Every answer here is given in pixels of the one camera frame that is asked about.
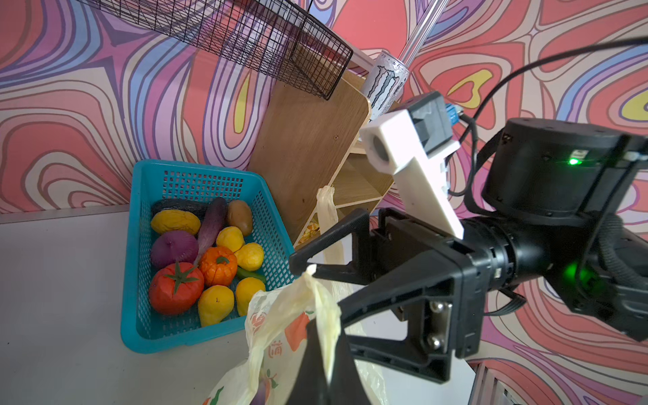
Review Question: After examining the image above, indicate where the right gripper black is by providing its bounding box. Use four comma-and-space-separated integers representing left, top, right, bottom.
289, 209, 506, 383

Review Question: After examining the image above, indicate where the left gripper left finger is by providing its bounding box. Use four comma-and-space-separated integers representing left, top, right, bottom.
286, 321, 328, 405

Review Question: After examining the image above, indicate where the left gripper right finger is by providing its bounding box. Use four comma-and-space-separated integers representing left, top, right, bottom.
328, 331, 371, 405

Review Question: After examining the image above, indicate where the yellowish plastic grocery bag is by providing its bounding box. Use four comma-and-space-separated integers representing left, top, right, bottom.
201, 186, 391, 405

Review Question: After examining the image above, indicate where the teal plastic basket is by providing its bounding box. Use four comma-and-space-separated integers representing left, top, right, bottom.
121, 160, 295, 354

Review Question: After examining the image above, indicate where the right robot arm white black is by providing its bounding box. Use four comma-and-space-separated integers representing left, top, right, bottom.
290, 114, 647, 383

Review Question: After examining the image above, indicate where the yellow chip packet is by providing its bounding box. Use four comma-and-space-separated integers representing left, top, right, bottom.
297, 220, 321, 246

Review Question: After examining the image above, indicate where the yellow toy fruit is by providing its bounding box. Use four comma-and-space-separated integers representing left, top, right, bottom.
235, 278, 266, 317
235, 243, 265, 272

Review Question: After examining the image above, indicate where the yellow toy pear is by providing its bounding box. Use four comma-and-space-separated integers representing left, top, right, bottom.
197, 285, 235, 327

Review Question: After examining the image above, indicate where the green toy pepper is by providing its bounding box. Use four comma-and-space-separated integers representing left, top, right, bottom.
236, 267, 267, 284

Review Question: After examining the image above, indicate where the orange toy pepper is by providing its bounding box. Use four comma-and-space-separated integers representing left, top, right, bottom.
198, 246, 238, 287

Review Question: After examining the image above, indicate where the wooden shelf unit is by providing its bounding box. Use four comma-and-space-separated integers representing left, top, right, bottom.
248, 71, 393, 246

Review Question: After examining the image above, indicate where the red toy tomato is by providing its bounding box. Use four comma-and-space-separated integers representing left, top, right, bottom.
148, 262, 205, 316

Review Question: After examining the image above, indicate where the brown toy potato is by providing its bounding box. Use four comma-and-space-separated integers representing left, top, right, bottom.
226, 200, 253, 237

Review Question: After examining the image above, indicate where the yellow toy lemon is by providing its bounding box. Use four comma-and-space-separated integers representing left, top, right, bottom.
216, 226, 245, 252

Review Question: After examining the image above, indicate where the light purple toy eggplant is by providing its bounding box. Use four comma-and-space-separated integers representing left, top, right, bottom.
194, 197, 228, 265

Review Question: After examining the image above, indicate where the purple toy onion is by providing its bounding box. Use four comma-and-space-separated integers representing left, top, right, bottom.
150, 231, 198, 269

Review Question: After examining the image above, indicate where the white Monster can left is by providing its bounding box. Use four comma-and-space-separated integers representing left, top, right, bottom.
360, 51, 409, 121

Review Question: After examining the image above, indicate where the dark toy avocado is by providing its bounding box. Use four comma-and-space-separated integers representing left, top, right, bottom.
151, 198, 209, 218

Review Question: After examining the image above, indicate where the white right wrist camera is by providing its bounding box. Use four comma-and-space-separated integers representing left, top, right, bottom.
359, 91, 464, 239

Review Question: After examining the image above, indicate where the black wire basket back wall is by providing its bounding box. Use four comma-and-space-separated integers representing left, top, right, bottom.
89, 1, 354, 100

